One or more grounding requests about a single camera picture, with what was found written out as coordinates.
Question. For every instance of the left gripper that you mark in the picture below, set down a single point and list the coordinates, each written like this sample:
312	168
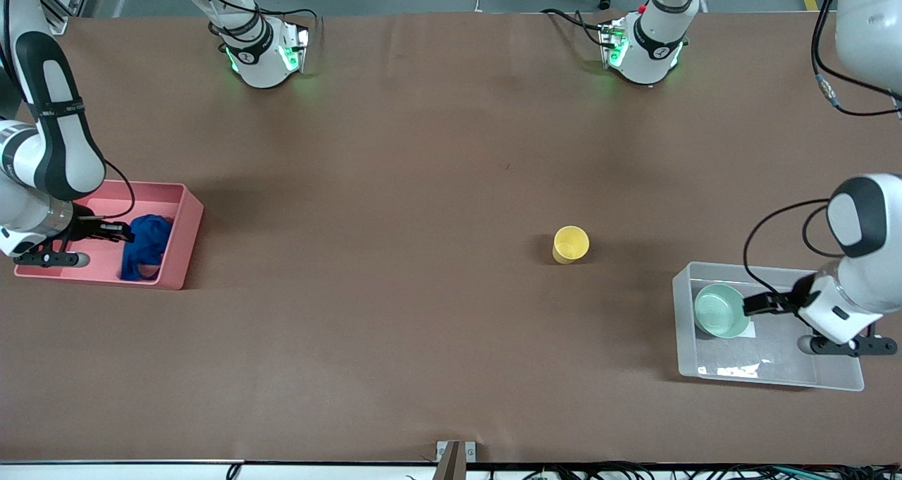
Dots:
798	298

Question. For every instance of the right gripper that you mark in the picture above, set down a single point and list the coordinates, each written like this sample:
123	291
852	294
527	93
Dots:
84	227

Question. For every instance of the blue cloth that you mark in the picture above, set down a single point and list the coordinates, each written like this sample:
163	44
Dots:
148	247

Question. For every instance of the mint green bowl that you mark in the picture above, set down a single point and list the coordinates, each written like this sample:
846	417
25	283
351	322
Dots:
719	311

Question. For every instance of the yellow plastic cup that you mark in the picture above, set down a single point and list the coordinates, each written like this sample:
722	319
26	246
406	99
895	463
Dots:
569	244

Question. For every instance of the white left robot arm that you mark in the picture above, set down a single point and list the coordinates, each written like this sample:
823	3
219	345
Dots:
870	254

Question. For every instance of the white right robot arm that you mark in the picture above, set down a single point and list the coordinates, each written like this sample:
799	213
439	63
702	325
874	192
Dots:
56	149

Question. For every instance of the clear plastic box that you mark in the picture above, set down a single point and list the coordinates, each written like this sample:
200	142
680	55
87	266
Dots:
775	368

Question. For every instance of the pink plastic bin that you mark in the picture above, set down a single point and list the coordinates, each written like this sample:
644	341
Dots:
182	254

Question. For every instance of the brown table cover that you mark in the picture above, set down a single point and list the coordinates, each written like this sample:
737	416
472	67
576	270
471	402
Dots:
423	325

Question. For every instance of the aluminium frame profile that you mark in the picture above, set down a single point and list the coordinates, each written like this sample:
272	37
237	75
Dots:
60	22

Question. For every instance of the metal table clamp bracket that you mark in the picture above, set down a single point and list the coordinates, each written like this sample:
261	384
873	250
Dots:
454	459

